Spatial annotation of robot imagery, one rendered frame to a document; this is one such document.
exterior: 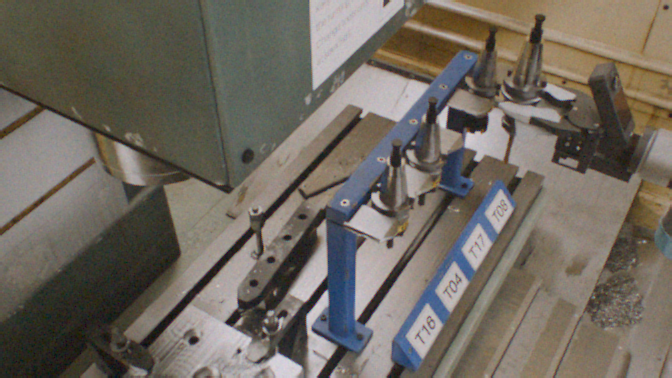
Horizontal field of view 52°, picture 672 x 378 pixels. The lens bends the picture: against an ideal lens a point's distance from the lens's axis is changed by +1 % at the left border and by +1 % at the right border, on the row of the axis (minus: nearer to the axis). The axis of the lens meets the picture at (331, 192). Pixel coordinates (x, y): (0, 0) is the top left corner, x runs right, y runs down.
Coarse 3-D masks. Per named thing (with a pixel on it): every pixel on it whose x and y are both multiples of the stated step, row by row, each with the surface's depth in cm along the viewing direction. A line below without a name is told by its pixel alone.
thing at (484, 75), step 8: (496, 48) 115; (480, 56) 116; (488, 56) 115; (496, 56) 115; (480, 64) 116; (488, 64) 115; (496, 64) 116; (480, 72) 117; (488, 72) 116; (496, 72) 117; (472, 80) 119; (480, 80) 117; (488, 80) 117; (496, 80) 118; (488, 88) 118
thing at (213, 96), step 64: (0, 0) 51; (64, 0) 47; (128, 0) 43; (192, 0) 40; (256, 0) 44; (0, 64) 58; (64, 64) 52; (128, 64) 48; (192, 64) 44; (256, 64) 47; (128, 128) 53; (192, 128) 48; (256, 128) 50
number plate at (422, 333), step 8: (424, 312) 118; (432, 312) 119; (416, 320) 117; (424, 320) 118; (432, 320) 119; (416, 328) 116; (424, 328) 117; (432, 328) 119; (440, 328) 120; (408, 336) 115; (416, 336) 116; (424, 336) 117; (432, 336) 118; (416, 344) 115; (424, 344) 117; (424, 352) 116
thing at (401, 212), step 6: (378, 186) 101; (408, 186) 101; (372, 198) 100; (378, 198) 100; (408, 198) 100; (414, 198) 100; (372, 204) 100; (378, 204) 99; (384, 204) 99; (402, 204) 99; (408, 204) 101; (378, 210) 99; (384, 210) 98; (390, 210) 98; (396, 210) 98; (402, 210) 98; (408, 210) 99; (396, 216) 99; (402, 216) 99; (408, 216) 100
